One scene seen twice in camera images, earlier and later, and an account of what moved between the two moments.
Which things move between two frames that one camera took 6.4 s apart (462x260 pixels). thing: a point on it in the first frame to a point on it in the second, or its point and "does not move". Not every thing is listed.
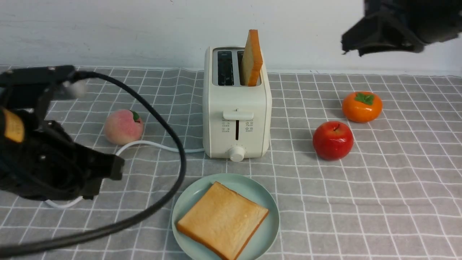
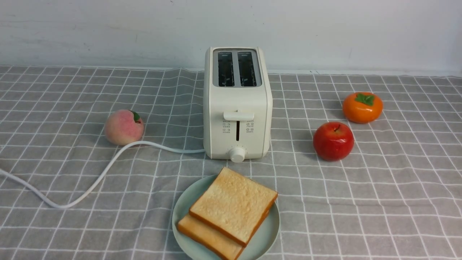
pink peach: [123, 126] does not move
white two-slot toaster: [237, 118] does not move
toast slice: [252, 58] to [235, 204]
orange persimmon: [362, 107] does not move
